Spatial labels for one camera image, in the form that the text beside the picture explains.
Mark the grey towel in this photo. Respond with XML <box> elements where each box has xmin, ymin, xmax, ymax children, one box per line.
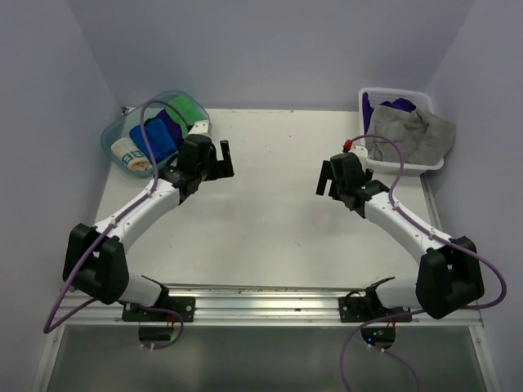
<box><xmin>365</xmin><ymin>106</ymin><xmax>456</xmax><ymax>166</ymax></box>

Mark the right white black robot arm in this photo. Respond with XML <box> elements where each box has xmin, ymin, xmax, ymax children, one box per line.
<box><xmin>316</xmin><ymin>153</ymin><xmax>485</xmax><ymax>321</ymax></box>

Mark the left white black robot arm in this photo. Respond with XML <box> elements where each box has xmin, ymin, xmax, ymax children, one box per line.
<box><xmin>63</xmin><ymin>134</ymin><xmax>234</xmax><ymax>321</ymax></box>

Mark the purple rolled towel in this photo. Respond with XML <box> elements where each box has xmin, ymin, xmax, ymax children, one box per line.
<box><xmin>157</xmin><ymin>109</ymin><xmax>184</xmax><ymax>147</ymax></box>

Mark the blue rolled towel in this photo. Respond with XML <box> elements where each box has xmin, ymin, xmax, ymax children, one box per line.
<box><xmin>129</xmin><ymin>118</ymin><xmax>178</xmax><ymax>163</ymax></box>

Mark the green rolled towel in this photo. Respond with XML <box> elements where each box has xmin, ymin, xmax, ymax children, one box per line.
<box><xmin>167</xmin><ymin>96</ymin><xmax>208</xmax><ymax>137</ymax></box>

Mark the blue translucent plastic bin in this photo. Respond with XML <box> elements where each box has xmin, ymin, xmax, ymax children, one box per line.
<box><xmin>101</xmin><ymin>90</ymin><xmax>210</xmax><ymax>178</ymax></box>

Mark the beige patterned rolled towel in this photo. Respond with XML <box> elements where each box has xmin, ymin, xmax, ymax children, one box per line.
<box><xmin>111</xmin><ymin>137</ymin><xmax>150</xmax><ymax>172</ymax></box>

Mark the purple crumpled towel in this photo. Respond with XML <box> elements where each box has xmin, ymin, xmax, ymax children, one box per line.
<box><xmin>360</xmin><ymin>92</ymin><xmax>417</xmax><ymax>134</ymax></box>

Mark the white plastic basket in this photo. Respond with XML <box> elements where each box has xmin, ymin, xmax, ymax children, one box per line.
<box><xmin>358</xmin><ymin>87</ymin><xmax>445</xmax><ymax>176</ymax></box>

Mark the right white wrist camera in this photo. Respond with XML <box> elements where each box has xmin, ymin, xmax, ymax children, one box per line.
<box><xmin>342</xmin><ymin>140</ymin><xmax>368</xmax><ymax>162</ymax></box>

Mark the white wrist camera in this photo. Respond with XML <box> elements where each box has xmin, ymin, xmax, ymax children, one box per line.
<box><xmin>342</xmin><ymin>140</ymin><xmax>368</xmax><ymax>162</ymax></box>
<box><xmin>189</xmin><ymin>120</ymin><xmax>212</xmax><ymax>138</ymax></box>

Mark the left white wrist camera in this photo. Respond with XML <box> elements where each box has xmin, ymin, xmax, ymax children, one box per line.
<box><xmin>189</xmin><ymin>120</ymin><xmax>212</xmax><ymax>138</ymax></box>

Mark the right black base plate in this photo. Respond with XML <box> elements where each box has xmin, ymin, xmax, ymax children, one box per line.
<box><xmin>337</xmin><ymin>296</ymin><xmax>413</xmax><ymax>323</ymax></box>

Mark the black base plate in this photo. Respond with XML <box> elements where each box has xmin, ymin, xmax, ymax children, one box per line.
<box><xmin>337</xmin><ymin>296</ymin><xmax>413</xmax><ymax>323</ymax></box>
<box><xmin>122</xmin><ymin>296</ymin><xmax>196</xmax><ymax>323</ymax></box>

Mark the aluminium mounting rail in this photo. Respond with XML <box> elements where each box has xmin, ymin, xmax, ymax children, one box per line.
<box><xmin>53</xmin><ymin>286</ymin><xmax>483</xmax><ymax>327</ymax></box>

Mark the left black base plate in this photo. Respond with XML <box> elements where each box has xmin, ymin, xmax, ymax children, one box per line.
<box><xmin>122</xmin><ymin>296</ymin><xmax>196</xmax><ymax>323</ymax></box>

